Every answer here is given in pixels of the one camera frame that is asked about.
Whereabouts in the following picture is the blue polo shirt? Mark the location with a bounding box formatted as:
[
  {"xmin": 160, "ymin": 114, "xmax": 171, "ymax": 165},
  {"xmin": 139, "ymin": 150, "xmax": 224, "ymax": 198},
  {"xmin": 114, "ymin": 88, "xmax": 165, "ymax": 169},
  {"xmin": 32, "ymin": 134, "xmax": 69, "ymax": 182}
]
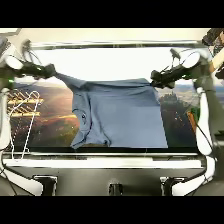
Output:
[{"xmin": 54, "ymin": 71, "xmax": 170, "ymax": 150}]

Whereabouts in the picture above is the silver frame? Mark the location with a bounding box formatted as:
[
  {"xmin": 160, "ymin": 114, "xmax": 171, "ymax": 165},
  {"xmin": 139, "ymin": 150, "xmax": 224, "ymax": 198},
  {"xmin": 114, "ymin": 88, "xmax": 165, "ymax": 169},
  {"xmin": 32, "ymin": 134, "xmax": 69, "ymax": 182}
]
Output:
[{"xmin": 2, "ymin": 40, "xmax": 206, "ymax": 197}]

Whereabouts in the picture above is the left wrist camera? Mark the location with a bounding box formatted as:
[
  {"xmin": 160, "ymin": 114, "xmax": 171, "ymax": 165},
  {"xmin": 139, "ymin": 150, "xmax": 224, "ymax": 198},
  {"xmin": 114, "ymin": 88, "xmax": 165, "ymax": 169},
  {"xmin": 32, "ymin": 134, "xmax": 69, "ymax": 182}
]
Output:
[{"xmin": 21, "ymin": 39, "xmax": 34, "ymax": 53}]

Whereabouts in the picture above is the green garment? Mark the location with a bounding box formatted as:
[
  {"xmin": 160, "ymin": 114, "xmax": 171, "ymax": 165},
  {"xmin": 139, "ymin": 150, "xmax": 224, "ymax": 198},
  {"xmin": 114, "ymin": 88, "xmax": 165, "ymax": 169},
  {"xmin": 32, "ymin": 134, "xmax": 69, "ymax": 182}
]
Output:
[{"xmin": 191, "ymin": 105, "xmax": 202, "ymax": 122}]

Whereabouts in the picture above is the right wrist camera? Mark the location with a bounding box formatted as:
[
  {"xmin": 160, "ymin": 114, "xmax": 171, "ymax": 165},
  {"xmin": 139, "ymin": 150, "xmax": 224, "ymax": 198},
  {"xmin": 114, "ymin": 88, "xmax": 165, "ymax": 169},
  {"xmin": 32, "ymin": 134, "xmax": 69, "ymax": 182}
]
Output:
[{"xmin": 169, "ymin": 47, "xmax": 182, "ymax": 61}]

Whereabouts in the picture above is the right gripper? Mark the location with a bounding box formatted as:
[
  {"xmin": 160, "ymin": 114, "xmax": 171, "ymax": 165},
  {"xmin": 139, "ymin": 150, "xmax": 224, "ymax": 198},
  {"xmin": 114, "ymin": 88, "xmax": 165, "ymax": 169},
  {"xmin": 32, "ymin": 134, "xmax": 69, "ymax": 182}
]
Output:
[{"xmin": 149, "ymin": 68, "xmax": 176, "ymax": 90}]

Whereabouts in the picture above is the white clothes hanger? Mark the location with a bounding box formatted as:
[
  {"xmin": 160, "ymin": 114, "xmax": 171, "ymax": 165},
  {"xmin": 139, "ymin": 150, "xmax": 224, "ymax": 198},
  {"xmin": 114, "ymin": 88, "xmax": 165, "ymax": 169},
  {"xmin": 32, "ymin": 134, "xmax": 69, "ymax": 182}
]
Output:
[{"xmin": 8, "ymin": 89, "xmax": 44, "ymax": 161}]

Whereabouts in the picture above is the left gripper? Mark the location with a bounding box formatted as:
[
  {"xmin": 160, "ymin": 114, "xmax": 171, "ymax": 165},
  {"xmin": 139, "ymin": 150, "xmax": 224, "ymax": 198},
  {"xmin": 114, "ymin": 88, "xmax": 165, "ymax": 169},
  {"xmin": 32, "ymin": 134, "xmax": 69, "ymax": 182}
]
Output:
[{"xmin": 41, "ymin": 63, "xmax": 58, "ymax": 80}]

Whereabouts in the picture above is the orange garment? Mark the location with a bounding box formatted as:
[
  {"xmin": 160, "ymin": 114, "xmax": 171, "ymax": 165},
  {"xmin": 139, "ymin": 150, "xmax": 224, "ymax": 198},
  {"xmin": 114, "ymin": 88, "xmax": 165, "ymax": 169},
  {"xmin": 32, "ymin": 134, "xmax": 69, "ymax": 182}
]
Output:
[{"xmin": 186, "ymin": 110, "xmax": 198, "ymax": 135}]

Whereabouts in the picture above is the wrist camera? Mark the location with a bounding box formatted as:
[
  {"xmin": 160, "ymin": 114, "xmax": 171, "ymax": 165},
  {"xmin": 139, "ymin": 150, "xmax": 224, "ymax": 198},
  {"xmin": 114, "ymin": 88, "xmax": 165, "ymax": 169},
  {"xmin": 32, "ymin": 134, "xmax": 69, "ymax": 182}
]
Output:
[
  {"xmin": 21, "ymin": 39, "xmax": 34, "ymax": 53},
  {"xmin": 169, "ymin": 47, "xmax": 182, "ymax": 61}
]

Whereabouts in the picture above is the heap of clothes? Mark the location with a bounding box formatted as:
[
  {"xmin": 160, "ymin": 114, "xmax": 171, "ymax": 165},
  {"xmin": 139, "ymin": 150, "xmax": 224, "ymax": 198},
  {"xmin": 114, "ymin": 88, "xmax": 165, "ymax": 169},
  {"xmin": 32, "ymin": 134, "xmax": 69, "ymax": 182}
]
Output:
[
  {"xmin": 201, "ymin": 28, "xmax": 224, "ymax": 48},
  {"xmin": 0, "ymin": 34, "xmax": 16, "ymax": 61}
]

